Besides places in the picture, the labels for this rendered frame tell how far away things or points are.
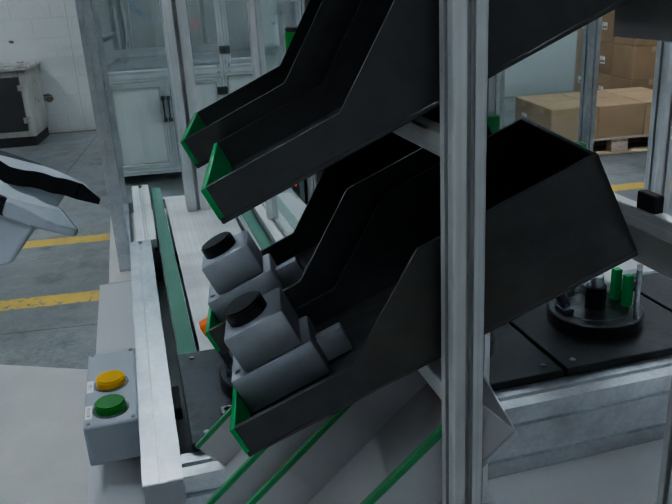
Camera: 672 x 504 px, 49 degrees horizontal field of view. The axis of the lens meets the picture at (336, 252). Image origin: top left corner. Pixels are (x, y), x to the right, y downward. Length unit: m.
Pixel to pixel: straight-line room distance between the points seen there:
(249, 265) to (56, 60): 8.46
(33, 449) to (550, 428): 0.73
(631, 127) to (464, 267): 6.20
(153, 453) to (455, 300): 0.58
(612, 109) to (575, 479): 5.59
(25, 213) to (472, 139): 0.36
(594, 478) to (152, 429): 0.56
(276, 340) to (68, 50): 8.56
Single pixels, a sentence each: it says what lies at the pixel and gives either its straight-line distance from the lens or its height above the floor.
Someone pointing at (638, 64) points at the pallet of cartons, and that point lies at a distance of 7.66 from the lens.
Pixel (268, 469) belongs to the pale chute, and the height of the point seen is 1.07.
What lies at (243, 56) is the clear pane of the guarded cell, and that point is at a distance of 2.25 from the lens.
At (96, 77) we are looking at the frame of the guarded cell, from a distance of 1.72.
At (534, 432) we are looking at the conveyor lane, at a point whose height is 0.92.
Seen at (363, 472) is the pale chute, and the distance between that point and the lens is 0.64.
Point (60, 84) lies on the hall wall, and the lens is 9.08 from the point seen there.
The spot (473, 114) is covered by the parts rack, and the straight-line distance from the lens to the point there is 0.41.
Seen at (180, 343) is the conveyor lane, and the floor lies 0.95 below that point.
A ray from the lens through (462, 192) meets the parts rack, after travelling 0.41.
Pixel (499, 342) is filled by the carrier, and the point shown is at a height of 0.97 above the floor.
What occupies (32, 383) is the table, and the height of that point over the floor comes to 0.86.
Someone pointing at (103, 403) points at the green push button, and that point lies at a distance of 1.04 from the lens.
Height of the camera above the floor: 1.48
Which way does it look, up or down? 20 degrees down
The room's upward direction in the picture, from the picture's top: 3 degrees counter-clockwise
